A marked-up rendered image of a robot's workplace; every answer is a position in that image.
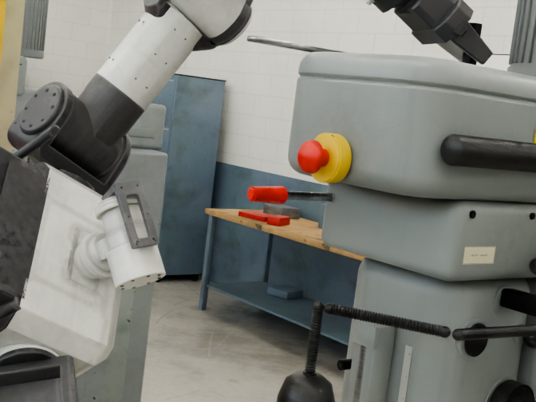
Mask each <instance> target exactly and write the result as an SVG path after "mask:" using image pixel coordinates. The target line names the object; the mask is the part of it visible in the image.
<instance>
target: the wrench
mask: <svg viewBox="0 0 536 402"><path fill-rule="evenodd" d="M246 40H247V41H251V42H255V43H260V44H264V45H273V46H277V47H282V48H287V49H296V50H300V51H305V52H310V53H313V52H338V53H345V52H344V51H340V50H332V49H324V48H319V47H315V46H310V45H303V44H298V43H293V42H288V41H280V40H276V39H271V38H267V37H259V36H247V39H246Z"/></svg>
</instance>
